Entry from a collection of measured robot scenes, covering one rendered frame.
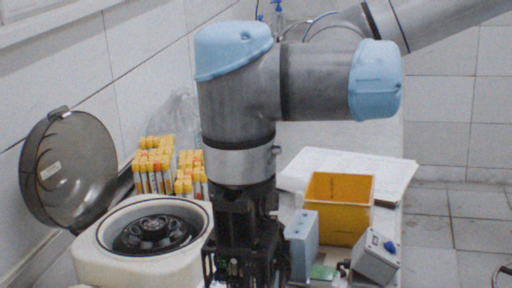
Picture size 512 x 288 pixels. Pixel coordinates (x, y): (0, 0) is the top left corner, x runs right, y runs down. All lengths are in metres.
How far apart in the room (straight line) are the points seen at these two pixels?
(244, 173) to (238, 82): 0.09
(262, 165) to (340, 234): 0.60
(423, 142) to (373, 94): 2.80
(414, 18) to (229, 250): 0.31
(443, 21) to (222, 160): 0.28
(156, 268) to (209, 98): 0.46
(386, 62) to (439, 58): 2.64
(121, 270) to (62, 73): 0.46
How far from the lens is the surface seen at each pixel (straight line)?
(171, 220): 1.08
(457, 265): 2.72
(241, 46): 0.52
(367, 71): 0.52
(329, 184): 1.24
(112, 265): 0.97
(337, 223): 1.14
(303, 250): 1.01
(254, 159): 0.56
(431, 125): 3.28
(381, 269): 1.04
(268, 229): 0.62
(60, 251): 1.25
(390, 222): 1.26
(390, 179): 1.40
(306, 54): 0.53
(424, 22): 0.65
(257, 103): 0.53
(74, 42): 1.28
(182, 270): 0.94
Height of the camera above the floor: 1.51
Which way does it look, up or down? 23 degrees down
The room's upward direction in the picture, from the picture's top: 4 degrees counter-clockwise
